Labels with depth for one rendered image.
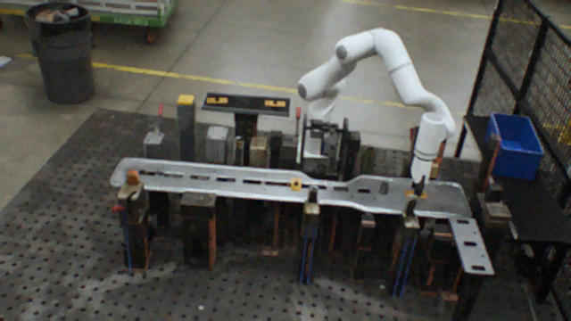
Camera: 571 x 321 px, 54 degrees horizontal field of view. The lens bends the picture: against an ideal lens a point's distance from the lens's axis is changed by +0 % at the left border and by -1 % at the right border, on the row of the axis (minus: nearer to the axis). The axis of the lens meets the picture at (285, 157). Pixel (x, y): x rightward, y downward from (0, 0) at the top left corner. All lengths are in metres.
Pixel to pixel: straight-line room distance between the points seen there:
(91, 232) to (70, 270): 0.23
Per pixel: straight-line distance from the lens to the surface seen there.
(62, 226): 2.54
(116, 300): 2.19
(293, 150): 2.29
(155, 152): 2.34
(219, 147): 2.27
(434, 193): 2.28
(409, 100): 2.08
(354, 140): 2.30
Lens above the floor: 2.29
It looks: 33 degrees down
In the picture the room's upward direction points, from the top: 5 degrees clockwise
